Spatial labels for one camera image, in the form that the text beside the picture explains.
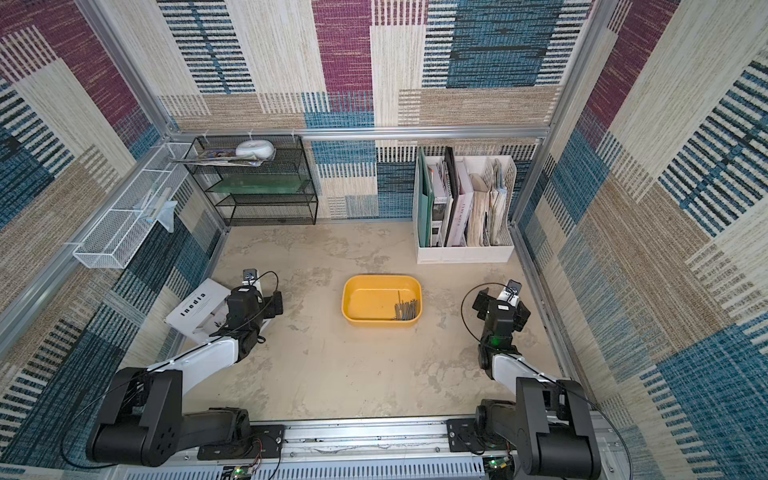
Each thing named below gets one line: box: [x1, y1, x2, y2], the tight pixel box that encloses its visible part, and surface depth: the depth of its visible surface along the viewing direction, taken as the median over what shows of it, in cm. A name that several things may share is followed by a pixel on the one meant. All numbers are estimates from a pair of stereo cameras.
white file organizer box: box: [414, 156, 517, 264], surface depth 101 cm
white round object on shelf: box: [235, 139, 276, 161], surface depth 91 cm
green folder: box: [418, 148, 436, 248], surface depth 92 cm
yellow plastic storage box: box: [341, 274, 423, 327], surface depth 99 cm
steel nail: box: [395, 290, 420, 320], surface depth 98 cm
